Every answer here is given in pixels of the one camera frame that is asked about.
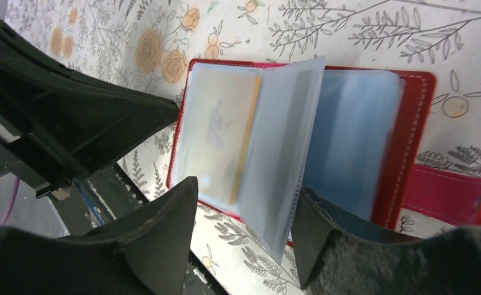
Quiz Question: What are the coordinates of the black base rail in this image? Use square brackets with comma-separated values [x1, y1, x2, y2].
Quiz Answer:
[52, 165, 225, 294]

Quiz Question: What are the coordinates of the beige card in holder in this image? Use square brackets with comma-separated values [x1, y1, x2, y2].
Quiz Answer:
[169, 63, 261, 210]

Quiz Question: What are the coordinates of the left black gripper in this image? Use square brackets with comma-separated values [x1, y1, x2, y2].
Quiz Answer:
[0, 20, 179, 201]

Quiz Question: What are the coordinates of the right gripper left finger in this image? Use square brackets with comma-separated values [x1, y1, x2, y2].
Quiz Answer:
[0, 176, 198, 294]

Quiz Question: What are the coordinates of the floral table mat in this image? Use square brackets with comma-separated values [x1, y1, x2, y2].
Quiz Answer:
[5, 1, 481, 294]

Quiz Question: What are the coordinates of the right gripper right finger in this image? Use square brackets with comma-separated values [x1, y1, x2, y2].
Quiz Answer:
[292, 187, 481, 294]

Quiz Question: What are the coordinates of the red leather card holder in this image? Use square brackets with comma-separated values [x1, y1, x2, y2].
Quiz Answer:
[187, 59, 481, 230]

